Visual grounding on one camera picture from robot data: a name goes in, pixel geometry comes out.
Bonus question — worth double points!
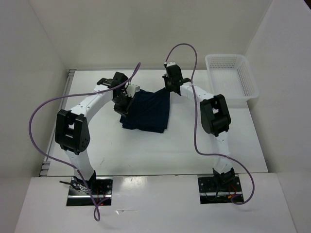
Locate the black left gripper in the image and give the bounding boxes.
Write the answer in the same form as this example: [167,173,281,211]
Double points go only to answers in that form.
[112,93,135,119]

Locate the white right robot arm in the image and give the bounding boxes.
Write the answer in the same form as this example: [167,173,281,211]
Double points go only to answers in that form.
[162,62,235,191]

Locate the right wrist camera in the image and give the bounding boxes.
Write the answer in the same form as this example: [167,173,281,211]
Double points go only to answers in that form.
[163,61,176,68]

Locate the white plastic basket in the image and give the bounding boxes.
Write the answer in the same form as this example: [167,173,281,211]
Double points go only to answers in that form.
[205,54,259,106]

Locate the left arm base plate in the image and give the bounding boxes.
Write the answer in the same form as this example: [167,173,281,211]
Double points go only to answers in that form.
[60,177,113,207]

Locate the navy blue shorts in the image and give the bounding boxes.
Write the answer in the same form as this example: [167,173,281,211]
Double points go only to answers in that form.
[120,88,171,133]

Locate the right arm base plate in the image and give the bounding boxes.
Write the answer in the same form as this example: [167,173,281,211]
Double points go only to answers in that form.
[198,175,244,204]

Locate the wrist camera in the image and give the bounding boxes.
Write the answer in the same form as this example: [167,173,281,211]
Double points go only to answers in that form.
[163,61,176,68]
[126,84,140,98]

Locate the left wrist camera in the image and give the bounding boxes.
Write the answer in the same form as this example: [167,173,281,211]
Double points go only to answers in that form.
[126,84,140,98]

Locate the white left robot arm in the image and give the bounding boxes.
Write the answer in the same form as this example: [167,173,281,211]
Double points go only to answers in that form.
[55,72,140,194]

